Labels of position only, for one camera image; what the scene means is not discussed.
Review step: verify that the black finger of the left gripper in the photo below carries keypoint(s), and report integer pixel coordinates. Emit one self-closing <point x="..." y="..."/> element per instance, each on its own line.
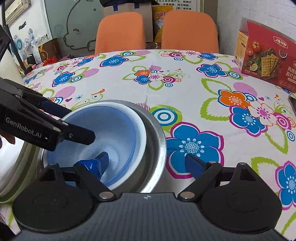
<point x="53" y="108"/>
<point x="77" y="134"/>

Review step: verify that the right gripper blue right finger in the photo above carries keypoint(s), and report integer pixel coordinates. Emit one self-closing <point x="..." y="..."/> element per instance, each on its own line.
<point x="195" y="166"/>

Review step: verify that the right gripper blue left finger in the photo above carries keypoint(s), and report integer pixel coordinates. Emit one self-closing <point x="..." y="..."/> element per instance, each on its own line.
<point x="97" y="166"/>

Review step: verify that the translucent blue plastic bowl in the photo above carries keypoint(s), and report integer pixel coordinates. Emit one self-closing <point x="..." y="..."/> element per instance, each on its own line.
<point x="99" y="138"/>

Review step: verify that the white plastic bowl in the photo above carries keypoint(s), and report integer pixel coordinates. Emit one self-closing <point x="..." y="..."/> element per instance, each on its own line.
<point x="136" y="138"/>

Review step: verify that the stainless steel bowl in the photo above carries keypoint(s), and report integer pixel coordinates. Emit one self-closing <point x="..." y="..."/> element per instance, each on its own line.
<point x="132" y="137"/>

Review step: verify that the person's left hand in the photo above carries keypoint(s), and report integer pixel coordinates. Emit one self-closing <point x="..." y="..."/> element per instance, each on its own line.
<point x="9" y="138"/>

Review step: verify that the red item near bag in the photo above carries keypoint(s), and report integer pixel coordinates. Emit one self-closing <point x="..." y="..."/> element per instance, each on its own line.
<point x="50" y="61"/>

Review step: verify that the white electric kettle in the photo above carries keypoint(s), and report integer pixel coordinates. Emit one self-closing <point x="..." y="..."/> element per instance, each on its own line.
<point x="9" y="69"/>

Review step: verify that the brown gift bag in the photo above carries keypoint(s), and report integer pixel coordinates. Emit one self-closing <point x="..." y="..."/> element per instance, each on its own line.
<point x="49" y="50"/>

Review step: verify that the floral tablecloth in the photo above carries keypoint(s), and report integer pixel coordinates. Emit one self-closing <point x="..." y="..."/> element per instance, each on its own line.
<point x="242" y="118"/>

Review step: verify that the black monitor stand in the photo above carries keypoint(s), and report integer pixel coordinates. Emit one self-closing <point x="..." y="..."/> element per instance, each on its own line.
<point x="15" y="50"/>

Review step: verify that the white air conditioner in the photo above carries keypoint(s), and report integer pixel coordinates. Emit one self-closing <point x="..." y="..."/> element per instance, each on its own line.
<point x="15" y="10"/>

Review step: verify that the left orange chair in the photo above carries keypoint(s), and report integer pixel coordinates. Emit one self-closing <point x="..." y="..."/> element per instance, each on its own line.
<point x="120" y="32"/>

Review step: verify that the orange chair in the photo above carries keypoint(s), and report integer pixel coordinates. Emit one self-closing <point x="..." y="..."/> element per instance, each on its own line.
<point x="189" y="30"/>
<point x="120" y="32"/>

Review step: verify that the black cloth on box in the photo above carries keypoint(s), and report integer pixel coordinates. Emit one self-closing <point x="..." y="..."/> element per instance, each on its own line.
<point x="106" y="3"/>

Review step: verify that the red cracker box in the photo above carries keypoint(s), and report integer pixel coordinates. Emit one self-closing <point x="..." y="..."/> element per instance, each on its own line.
<point x="265" y="53"/>

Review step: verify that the right orange chair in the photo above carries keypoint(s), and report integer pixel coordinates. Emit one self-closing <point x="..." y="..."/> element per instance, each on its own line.
<point x="189" y="30"/>

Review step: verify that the yellow snack bag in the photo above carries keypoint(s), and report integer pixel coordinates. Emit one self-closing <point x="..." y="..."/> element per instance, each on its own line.
<point x="158" y="15"/>

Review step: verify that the wall poster with chinese text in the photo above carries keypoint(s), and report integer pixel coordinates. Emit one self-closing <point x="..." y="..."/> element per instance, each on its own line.
<point x="190" y="5"/>

